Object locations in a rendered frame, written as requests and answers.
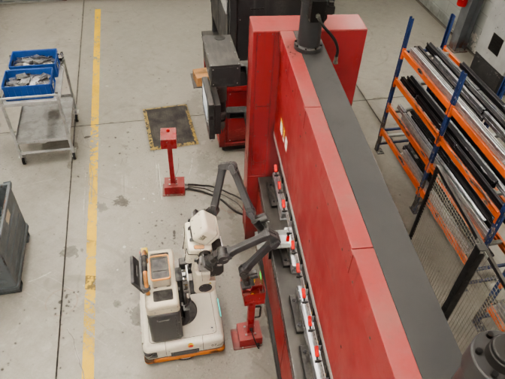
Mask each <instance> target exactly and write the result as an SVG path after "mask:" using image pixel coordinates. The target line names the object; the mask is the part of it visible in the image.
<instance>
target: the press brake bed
mask: <svg viewBox="0 0 505 379"><path fill-rule="evenodd" d="M261 213H264V211H263V207H262V199H261V194H260V190H259V186H258V196H257V208H256V215H258V214H261ZM259 267H260V269H261V271H262V277H263V280H264V283H265V289H266V291H265V292H266V293H265V304H266V310H267V315H268V324H269V329H270V334H271V343H272V348H273V354H274V362H275V368H276V373H277V379H294V377H293V372H292V364H291V360H290V355H289V348H288V343H287V339H286V331H285V326H284V322H283V315H282V310H281V306H280V298H279V293H278V289H277V282H276V277H275V273H274V265H273V260H272V257H271V259H268V253H267V254H266V255H265V256H264V257H263V258H262V259H261V260H260V261H259Z"/></svg>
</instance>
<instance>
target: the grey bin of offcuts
mask: <svg viewBox="0 0 505 379"><path fill-rule="evenodd" d="M28 230H29V225H28V223H26V222H25V220H24V218H23V215H22V213H21V210H20V208H19V205H18V204H17V200H16V199H15V196H14V194H13V191H12V183H11V181H6V182H3V183H2V184H0V295H4V294H10V293H20V292H22V289H23V282H22V280H21V277H22V272H23V262H24V256H25V251H26V243H29V237H30V235H29V232H28Z"/></svg>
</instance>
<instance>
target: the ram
mask: <svg viewBox="0 0 505 379"><path fill-rule="evenodd" d="M281 118H282V121H283V128H284V129H285V135H284V137H283V132H282V134H281V131H280V124H281ZM274 134H275V138H276V141H277V146H276V148H277V147H278V150H279V154H280V158H279V154H278V151H277V155H278V158H279V161H280V159H281V163H282V167H283V170H282V167H281V164H280V167H281V171H282V174H283V172H284V175H285V179H286V183H285V180H284V177H283V180H284V184H285V186H286V185H287V188H288V191H289V196H288V193H287V189H286V193H287V196H288V200H289V197H290V201H291V204H292V209H291V205H290V202H289V206H290V209H291V212H292V210H293V213H294V216H295V221H294V218H293V214H292V219H293V222H294V225H295V222H296V226H297V229H298V234H299V238H300V242H301V247H302V250H303V254H304V259H303V256H302V252H301V257H302V260H303V264H304V260H305V263H306V267H307V272H306V268H305V265H304V270H305V273H306V276H307V273H308V276H309V279H310V285H311V288H312V292H313V297H314V301H315V304H316V310H317V314H318V317H319V322H320V326H321V330H322V335H323V338H324V342H325V348H326V351H327V354H328V360H329V364H330V367H331V373H332V376H333V379H381V377H380V373H379V370H378V368H377V365H376V361H375V358H374V355H373V351H372V348H371V345H370V342H369V339H368V336H367V332H366V329H365V326H364V322H363V319H362V317H361V312H360V310H359V307H358V303H357V300H356V297H355V293H354V290H353V288H352V283H351V280H350V278H349V274H348V272H347V270H346V265H345V262H344V258H343V254H342V252H341V249H340V245H339V242H338V240H337V235H336V232H335V230H334V225H333V223H332V220H331V215H330V213H329V210H328V206H327V203H326V200H325V197H324V193H323V191H322V187H321V183H320V181H319V177H318V174H317V171H316V167H315V165H314V161H313V157H312V155H311V152H310V148H309V145H308V143H307V138H306V135H305V133H304V129H303V126H302V124H301V118H300V116H299V113H298V109H297V106H296V104H295V100H294V96H293V94H292V90H291V87H290V84H289V80H288V78H287V74H286V70H285V68H284V65H283V61H282V58H281V56H280V67H279V76H278V85H277V103H276V112H275V121H274ZM275 138H274V142H275ZM283 138H284V143H283ZM286 138H287V141H288V143H287V150H286V149H285V139H286ZM275 145H276V142H275ZM295 231H296V227H295ZM298 234H297V231H296V235H297V238H298ZM298 244H299V247H300V243H299V240H298ZM301 247H300V251H301ZM307 282H308V286H309V289H310V285H309V281H308V278H307ZM310 295H311V299H312V302H313V297H312V294H311V291H310ZM313 308H314V311H315V315H316V310H315V307H314V303H313ZM316 320H317V324H318V327H319V323H318V319H317V316H316ZM319 333H320V337H321V340H322V336H321V332H320V328H319ZM322 346H323V350H324V353H325V348H324V344H323V341H322ZM325 358H326V362H327V366H328V360H327V357H326V354H325ZM328 371H329V375H330V379H331V373H330V370H329V367H328Z"/></svg>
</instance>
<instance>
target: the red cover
mask: <svg viewBox="0 0 505 379"><path fill-rule="evenodd" d="M295 40H296V37H295V34H294V32H293V31H280V35H279V45H278V49H279V52H280V55H281V58H282V61H283V65H284V68H285V70H286V74H287V78H288V80H289V84H290V87H291V90H292V94H293V96H294V100H295V104H296V106H297V109H298V113H299V116H300V118H301V124H302V126H303V129H304V133H305V135H306V138H307V143H308V145H309V148H310V152H311V155H312V157H313V161H314V165H315V167H316V171H317V174H318V177H319V181H320V183H321V187H322V191H323V193H324V197H325V200H326V203H327V206H328V210H329V213H330V215H331V220H332V223H333V225H334V230H335V232H336V235H337V240H338V242H339V245H340V249H341V252H342V254H343V258H344V262H345V265H346V270H347V272H348V274H349V278H350V280H351V283H352V288H353V290H354V293H355V297H356V300H357V303H358V307H359V310H360V312H361V317H362V319H363V322H364V326H365V329H366V332H367V336H368V339H369V342H370V345H371V348H372V351H373V355H374V358H375V361H376V365H377V368H378V370H379V373H380V377H381V379H422V376H421V375H420V372H419V369H418V366H417V364H416V361H415V358H414V355H413V352H412V350H411V348H410V344H409V342H408V340H407V336H406V334H405V331H404V328H403V326H402V323H401V320H400V317H399V316H398V312H397V309H396V307H395V303H394V302H393V299H392V296H391V293H390V291H389V288H388V285H387V283H386V279H385V277H384V275H383V271H382V269H381V267H380V263H379V261H378V259H377V256H376V253H375V250H374V249H373V245H372V243H371V240H370V236H369V234H368V232H367V229H366V226H365V224H364V221H363V218H362V216H361V212H360V210H359V208H358V204H357V202H356V200H355V196H354V194H353V191H352V188H351V186H350V183H349V180H348V177H347V176H346V172H345V170H344V167H343V163H342V162H341V159H340V156H339V153H338V151H337V148H336V145H335V143H334V139H333V137H332V135H331V131H330V129H329V127H328V124H327V121H326V118H325V115H324V113H323V110H322V108H321V105H320V103H319V99H318V97H317V94H316V91H315V89H314V86H313V83H312V80H311V78H310V75H309V72H308V70H307V66H306V65H305V62H304V58H303V56H302V54H301V53H299V52H298V51H297V50H295V48H294V42H295Z"/></svg>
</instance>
